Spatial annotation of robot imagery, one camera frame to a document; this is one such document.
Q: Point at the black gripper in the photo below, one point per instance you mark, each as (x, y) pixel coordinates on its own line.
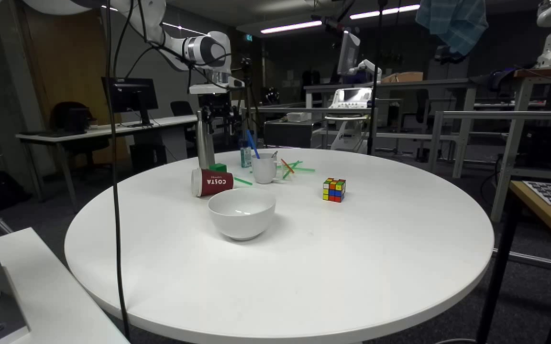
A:
(228, 101)

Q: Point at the green cube block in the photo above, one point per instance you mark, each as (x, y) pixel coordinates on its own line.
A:
(218, 168)

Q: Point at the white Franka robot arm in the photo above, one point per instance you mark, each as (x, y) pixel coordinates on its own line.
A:
(207, 48)

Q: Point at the white robot base table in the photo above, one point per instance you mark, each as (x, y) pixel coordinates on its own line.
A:
(52, 298)

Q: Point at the silver metal bottle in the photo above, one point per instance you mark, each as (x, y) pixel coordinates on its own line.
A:
(205, 143)

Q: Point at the small teal bottle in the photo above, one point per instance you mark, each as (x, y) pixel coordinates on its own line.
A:
(245, 157)

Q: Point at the blue pen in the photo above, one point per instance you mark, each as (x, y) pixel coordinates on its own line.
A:
(251, 143)

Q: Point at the clear plastic cup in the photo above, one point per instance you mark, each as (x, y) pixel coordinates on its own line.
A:
(264, 168)

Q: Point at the long green plastic straw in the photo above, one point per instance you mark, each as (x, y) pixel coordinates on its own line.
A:
(243, 180)

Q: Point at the red paper cup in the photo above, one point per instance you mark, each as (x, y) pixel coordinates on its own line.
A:
(215, 182)

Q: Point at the orange plastic straw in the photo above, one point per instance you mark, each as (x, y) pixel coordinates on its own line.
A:
(285, 166)

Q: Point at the white ceramic bowl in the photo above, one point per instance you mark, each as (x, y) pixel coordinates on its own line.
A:
(241, 216)

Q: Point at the black computer monitor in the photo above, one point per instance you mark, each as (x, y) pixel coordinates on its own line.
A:
(134, 94)

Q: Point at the ceiling light strip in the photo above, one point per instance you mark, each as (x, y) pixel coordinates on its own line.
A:
(291, 27)
(383, 10)

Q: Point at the Rubik's cube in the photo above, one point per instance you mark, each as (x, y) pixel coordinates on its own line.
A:
(333, 189)

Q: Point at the white medical equipment cart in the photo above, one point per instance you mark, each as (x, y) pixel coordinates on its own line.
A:
(352, 101)

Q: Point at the long white office desk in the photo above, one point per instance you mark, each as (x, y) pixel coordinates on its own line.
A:
(90, 132)

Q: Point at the cardboard box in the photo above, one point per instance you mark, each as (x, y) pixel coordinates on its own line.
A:
(402, 77)

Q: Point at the blue hanging cloth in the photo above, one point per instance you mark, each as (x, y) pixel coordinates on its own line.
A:
(454, 21)

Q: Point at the grey metal rack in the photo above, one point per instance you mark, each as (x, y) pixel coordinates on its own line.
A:
(479, 115)

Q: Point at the wood top metal leg table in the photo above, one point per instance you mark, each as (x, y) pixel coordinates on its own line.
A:
(525, 78)

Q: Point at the black camera tripod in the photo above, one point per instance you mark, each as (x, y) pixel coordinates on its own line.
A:
(249, 101)

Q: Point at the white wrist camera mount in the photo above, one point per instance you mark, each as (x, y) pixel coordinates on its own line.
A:
(207, 90)

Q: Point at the grey metal frame table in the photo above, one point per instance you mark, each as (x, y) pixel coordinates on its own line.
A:
(416, 86)

